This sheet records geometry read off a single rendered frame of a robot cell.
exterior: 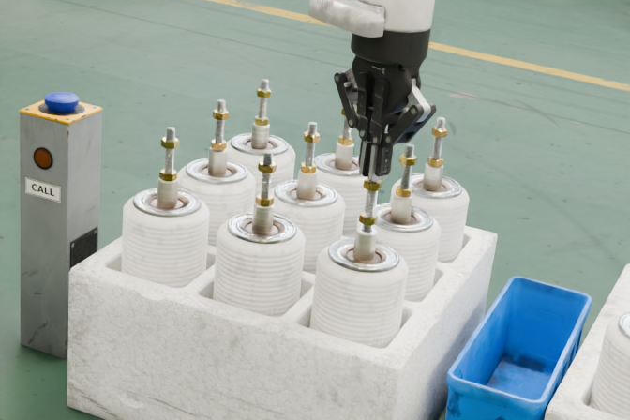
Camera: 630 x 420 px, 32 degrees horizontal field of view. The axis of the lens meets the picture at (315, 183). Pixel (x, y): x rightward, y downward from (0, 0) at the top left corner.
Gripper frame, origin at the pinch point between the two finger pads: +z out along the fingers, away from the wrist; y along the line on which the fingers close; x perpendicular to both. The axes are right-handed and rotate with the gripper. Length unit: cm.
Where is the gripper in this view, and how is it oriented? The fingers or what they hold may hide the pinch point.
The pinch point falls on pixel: (375, 159)
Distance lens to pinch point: 110.5
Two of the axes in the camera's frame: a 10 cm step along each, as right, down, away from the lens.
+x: -7.7, 1.6, -6.1
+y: -6.3, -3.4, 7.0
